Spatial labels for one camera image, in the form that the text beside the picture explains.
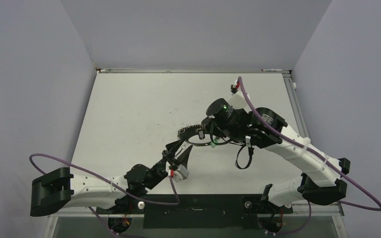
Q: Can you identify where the purple cable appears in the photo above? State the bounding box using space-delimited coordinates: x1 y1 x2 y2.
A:
29 153 181 238
237 76 381 236

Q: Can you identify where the green key tag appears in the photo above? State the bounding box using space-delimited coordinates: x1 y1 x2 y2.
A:
210 139 218 148

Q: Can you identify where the aluminium frame rail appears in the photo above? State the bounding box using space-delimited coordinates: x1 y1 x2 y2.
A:
282 70 344 216

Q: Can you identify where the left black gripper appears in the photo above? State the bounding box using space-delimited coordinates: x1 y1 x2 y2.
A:
145 137 191 190

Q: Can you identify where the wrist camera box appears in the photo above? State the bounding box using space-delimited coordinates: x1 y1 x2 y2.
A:
169 165 189 183
226 80 248 109

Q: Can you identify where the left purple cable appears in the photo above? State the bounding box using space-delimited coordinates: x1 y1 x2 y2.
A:
29 153 181 238

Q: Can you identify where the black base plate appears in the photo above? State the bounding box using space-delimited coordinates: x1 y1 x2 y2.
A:
97 194 293 230

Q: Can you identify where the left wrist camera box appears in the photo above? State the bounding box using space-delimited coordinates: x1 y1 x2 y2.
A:
169 165 189 183

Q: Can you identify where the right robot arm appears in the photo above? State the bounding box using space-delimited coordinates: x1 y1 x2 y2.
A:
203 98 350 212

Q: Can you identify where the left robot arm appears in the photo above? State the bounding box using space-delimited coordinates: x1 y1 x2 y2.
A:
29 139 193 217

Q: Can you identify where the key with grey tag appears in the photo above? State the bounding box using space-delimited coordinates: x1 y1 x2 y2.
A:
197 129 205 140

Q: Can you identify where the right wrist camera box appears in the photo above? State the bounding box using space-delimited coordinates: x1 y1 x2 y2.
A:
226 80 248 109

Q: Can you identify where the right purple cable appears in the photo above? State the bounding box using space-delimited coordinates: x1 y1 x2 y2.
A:
237 76 381 236

